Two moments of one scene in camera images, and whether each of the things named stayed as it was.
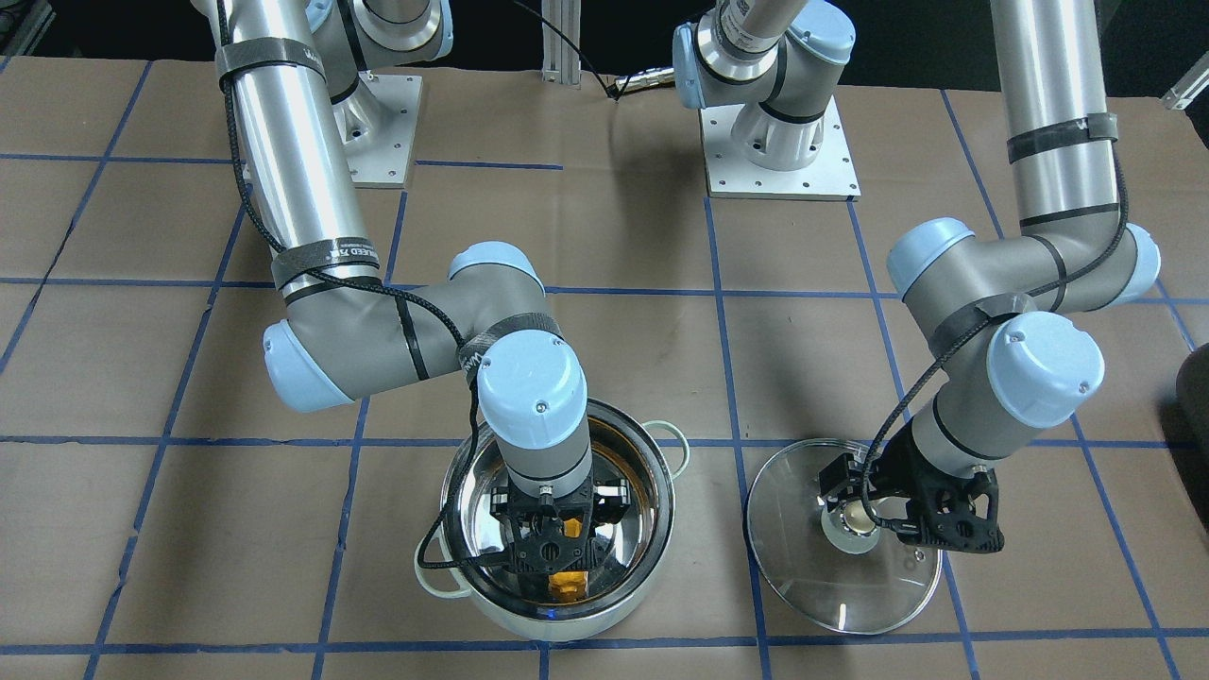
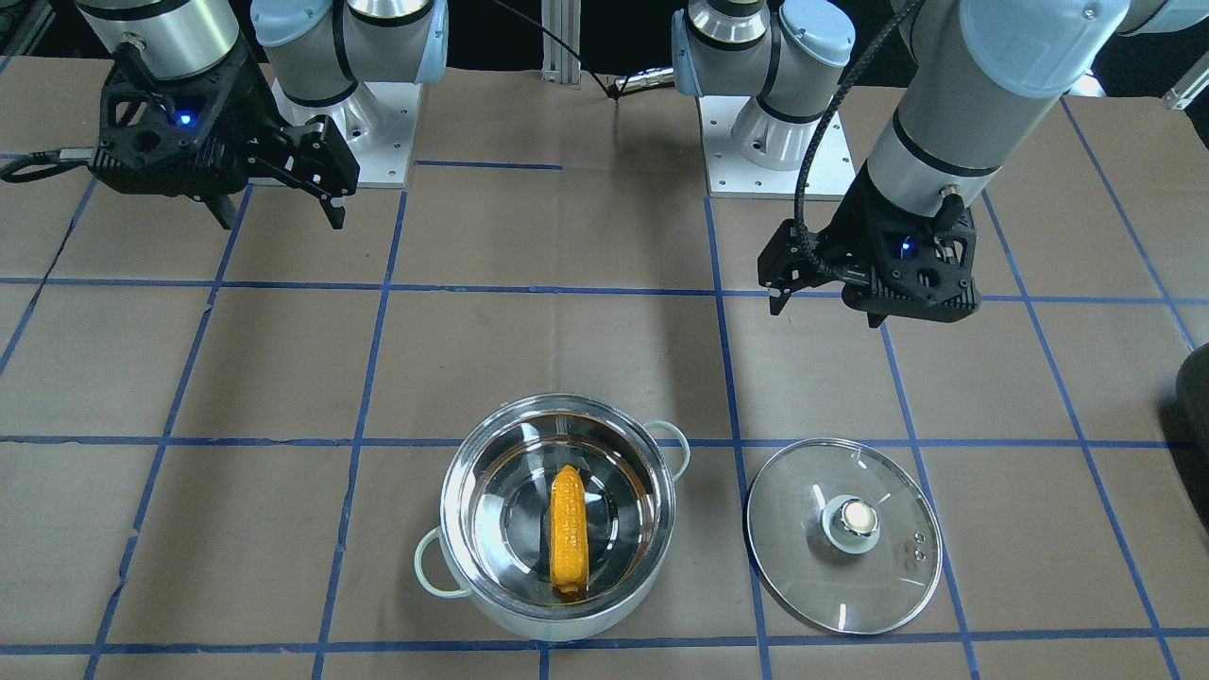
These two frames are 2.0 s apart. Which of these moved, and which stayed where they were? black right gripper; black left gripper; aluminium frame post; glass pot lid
Moved: black right gripper; black left gripper
Stayed: glass pot lid; aluminium frame post
